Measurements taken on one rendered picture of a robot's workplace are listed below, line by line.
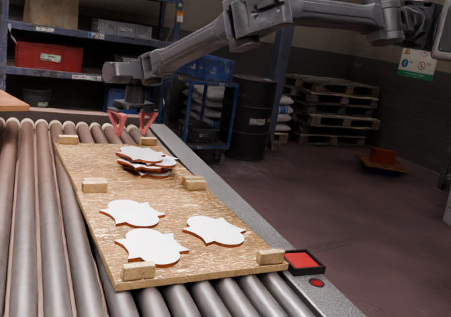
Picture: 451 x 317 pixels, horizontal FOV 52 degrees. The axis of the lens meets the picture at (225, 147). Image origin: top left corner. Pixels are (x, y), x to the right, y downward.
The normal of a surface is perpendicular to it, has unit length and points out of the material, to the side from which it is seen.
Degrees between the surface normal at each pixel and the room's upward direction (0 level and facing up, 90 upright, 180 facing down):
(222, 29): 92
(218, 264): 0
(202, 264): 0
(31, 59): 90
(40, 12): 86
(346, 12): 66
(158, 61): 93
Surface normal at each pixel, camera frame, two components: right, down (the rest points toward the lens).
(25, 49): 0.44, 0.29
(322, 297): 0.15, -0.95
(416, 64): -0.89, -0.03
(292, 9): 0.58, -0.11
